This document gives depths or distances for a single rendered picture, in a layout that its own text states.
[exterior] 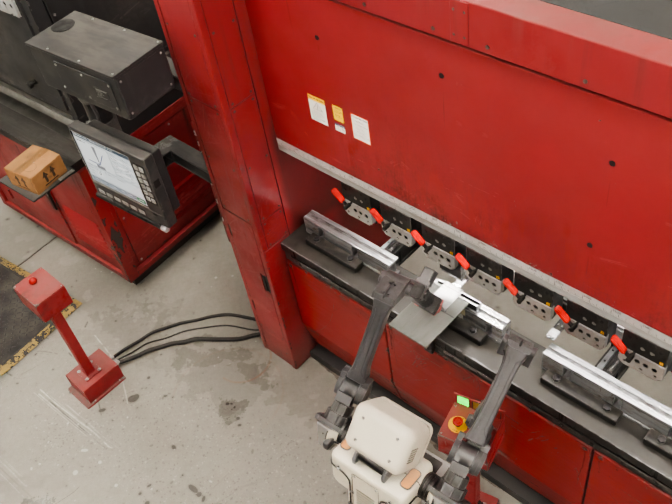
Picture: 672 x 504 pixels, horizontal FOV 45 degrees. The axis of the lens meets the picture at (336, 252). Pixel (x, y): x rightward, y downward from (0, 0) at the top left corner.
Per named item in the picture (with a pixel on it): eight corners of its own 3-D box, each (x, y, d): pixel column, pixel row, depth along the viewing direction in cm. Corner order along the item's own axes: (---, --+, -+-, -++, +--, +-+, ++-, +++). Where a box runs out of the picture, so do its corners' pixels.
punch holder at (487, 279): (466, 278, 293) (465, 247, 281) (479, 264, 297) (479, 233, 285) (500, 297, 285) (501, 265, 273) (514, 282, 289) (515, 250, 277)
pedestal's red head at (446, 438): (438, 450, 304) (436, 425, 291) (455, 417, 312) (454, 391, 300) (487, 471, 295) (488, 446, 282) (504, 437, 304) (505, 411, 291)
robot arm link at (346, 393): (331, 403, 256) (346, 411, 254) (345, 374, 255) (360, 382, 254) (339, 400, 265) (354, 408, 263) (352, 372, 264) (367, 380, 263)
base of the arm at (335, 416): (313, 416, 257) (342, 435, 251) (323, 394, 256) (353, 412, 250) (326, 416, 264) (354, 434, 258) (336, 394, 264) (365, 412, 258)
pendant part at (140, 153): (96, 192, 344) (65, 126, 318) (117, 176, 350) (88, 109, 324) (169, 229, 322) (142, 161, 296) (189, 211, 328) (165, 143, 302)
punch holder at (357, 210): (344, 212, 325) (339, 182, 313) (358, 200, 329) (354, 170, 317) (372, 227, 317) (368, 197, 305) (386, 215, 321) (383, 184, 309)
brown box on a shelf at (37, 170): (-1, 181, 401) (-12, 162, 392) (40, 152, 413) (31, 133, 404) (34, 203, 386) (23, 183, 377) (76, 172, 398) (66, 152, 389)
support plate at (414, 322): (388, 325, 306) (388, 324, 305) (431, 283, 318) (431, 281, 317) (426, 348, 296) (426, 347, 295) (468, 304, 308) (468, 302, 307)
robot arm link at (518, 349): (510, 325, 242) (541, 339, 240) (506, 332, 255) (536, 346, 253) (445, 461, 234) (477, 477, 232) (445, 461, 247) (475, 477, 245)
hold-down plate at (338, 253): (305, 243, 358) (304, 239, 356) (314, 236, 361) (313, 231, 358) (355, 273, 342) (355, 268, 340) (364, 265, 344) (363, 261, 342)
